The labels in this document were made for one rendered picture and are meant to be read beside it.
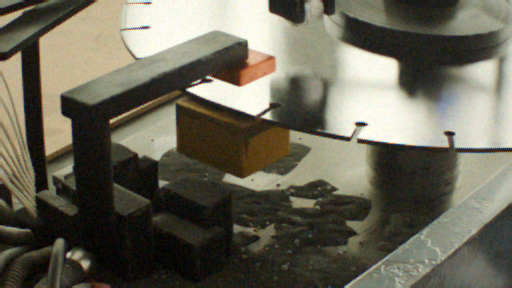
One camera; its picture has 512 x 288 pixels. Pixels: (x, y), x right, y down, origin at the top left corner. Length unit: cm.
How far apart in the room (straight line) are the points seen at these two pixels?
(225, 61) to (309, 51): 9
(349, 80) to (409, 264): 24
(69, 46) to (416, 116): 67
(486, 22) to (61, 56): 59
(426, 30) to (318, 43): 6
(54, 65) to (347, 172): 48
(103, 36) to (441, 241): 85
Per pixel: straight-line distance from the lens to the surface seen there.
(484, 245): 32
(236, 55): 48
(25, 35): 67
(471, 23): 58
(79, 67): 106
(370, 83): 52
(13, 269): 46
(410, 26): 57
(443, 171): 63
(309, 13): 54
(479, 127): 48
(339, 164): 66
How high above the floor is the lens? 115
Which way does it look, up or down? 27 degrees down
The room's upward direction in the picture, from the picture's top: straight up
